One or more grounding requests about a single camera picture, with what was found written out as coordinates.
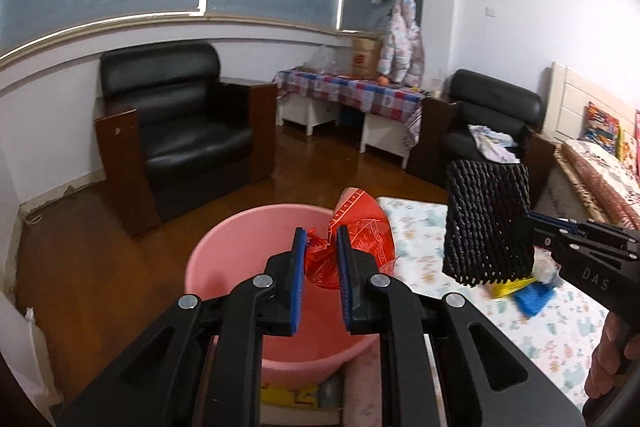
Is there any bed with brown quilt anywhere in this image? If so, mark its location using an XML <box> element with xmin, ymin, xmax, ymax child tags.
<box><xmin>534</xmin><ymin>140</ymin><xmax>640</xmax><ymax>231</ymax></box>

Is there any folded cloth on armchair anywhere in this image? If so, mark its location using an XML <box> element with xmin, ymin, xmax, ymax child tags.
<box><xmin>468</xmin><ymin>124</ymin><xmax>521</xmax><ymax>165</ymax></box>

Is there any brown cardboard box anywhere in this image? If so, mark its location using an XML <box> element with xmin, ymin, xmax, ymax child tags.
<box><xmin>352</xmin><ymin>37</ymin><xmax>382</xmax><ymax>80</ymax></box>

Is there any plaid tablecloth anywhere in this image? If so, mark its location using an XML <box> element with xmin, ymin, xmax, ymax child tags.
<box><xmin>273</xmin><ymin>69</ymin><xmax>425</xmax><ymax>150</ymax></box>

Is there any colourful striped pillow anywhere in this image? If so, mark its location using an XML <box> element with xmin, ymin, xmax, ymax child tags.
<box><xmin>582</xmin><ymin>102</ymin><xmax>620</xmax><ymax>155</ymax></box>

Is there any clear plastic bag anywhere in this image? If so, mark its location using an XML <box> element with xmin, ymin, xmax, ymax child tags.
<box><xmin>303</xmin><ymin>46</ymin><xmax>340</xmax><ymax>75</ymax></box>

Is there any yellow box under bucket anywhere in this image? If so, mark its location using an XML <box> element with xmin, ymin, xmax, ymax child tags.
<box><xmin>260</xmin><ymin>384</ymin><xmax>320</xmax><ymax>410</ymax></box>

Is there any pink plastic bucket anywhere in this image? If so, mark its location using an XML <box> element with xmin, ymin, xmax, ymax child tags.
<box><xmin>183</xmin><ymin>202</ymin><xmax>381</xmax><ymax>390</ymax></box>

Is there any black foam fruit net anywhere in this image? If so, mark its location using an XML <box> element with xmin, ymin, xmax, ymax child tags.
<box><xmin>442</xmin><ymin>159</ymin><xmax>535</xmax><ymax>287</ymax></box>

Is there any white bed headboard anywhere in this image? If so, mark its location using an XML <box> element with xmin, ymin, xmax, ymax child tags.
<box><xmin>541</xmin><ymin>62</ymin><xmax>636</xmax><ymax>142</ymax></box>

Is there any red plastic wrapper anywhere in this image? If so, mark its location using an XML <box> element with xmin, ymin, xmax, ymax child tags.
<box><xmin>305</xmin><ymin>187</ymin><xmax>396</xmax><ymax>289</ymax></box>

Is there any yellow crumpled wrapper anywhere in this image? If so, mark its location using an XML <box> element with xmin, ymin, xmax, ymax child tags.
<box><xmin>487</xmin><ymin>277</ymin><xmax>536</xmax><ymax>299</ymax></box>

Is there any large black leather armchair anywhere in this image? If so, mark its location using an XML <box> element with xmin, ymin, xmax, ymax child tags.
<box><xmin>94</xmin><ymin>41</ymin><xmax>277</xmax><ymax>236</ymax></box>

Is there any white side table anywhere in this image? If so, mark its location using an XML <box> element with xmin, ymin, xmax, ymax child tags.
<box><xmin>277</xmin><ymin>94</ymin><xmax>410</xmax><ymax>169</ymax></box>

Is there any plastic cup with straw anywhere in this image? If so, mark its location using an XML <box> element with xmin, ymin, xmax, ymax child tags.
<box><xmin>430</xmin><ymin>70</ymin><xmax>445</xmax><ymax>98</ymax></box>

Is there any floral tablecloth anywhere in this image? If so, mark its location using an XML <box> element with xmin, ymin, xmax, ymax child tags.
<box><xmin>342</xmin><ymin>196</ymin><xmax>612</xmax><ymax>427</ymax></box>

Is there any right hand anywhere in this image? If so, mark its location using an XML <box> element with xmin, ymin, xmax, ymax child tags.
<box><xmin>585</xmin><ymin>312</ymin><xmax>639</xmax><ymax>400</ymax></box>

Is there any red flower pillow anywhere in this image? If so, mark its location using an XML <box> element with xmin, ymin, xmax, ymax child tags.
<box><xmin>634</xmin><ymin>109</ymin><xmax>640</xmax><ymax>148</ymax></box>

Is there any white bag at wall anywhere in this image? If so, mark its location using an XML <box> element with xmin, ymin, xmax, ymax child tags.
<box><xmin>1</xmin><ymin>295</ymin><xmax>63</xmax><ymax>426</ymax></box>

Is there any hanging floral padded jacket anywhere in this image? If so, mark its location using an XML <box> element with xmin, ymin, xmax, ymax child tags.
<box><xmin>376</xmin><ymin>0</ymin><xmax>424</xmax><ymax>89</ymax></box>

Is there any clear plastic wrapper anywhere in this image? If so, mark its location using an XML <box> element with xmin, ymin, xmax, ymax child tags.
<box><xmin>532</xmin><ymin>249</ymin><xmax>563</xmax><ymax>287</ymax></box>

